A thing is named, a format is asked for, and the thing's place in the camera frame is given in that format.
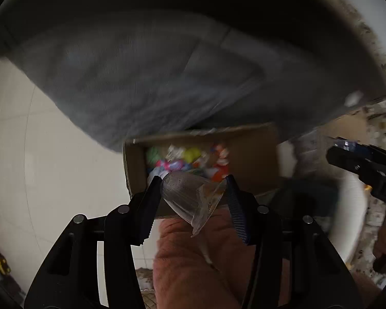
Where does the grey quilted table cover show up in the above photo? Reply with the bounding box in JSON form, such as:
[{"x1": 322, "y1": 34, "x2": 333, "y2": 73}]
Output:
[{"x1": 0, "y1": 0, "x2": 386, "y2": 151}]

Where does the brown cardboard trash box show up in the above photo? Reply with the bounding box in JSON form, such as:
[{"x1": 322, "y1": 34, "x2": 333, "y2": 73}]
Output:
[{"x1": 123, "y1": 122, "x2": 283, "y2": 218}]

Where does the clear plastic jelly cup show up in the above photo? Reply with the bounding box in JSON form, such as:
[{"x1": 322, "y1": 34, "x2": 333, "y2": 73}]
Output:
[{"x1": 161, "y1": 171, "x2": 227, "y2": 237}]

